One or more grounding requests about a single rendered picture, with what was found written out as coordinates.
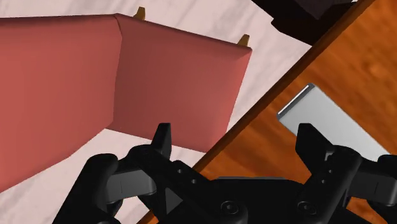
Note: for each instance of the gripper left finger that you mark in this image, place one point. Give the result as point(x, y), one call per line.
point(145, 173)

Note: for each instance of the red sofa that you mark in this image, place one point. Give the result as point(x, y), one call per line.
point(77, 93)

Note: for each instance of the brown wooden table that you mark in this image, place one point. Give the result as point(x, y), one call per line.
point(350, 71)

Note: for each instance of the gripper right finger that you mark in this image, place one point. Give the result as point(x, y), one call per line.
point(335, 167)

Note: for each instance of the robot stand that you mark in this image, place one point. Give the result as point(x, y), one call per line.
point(304, 18)

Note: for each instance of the silver flat tablet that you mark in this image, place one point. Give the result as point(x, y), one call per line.
point(328, 121)

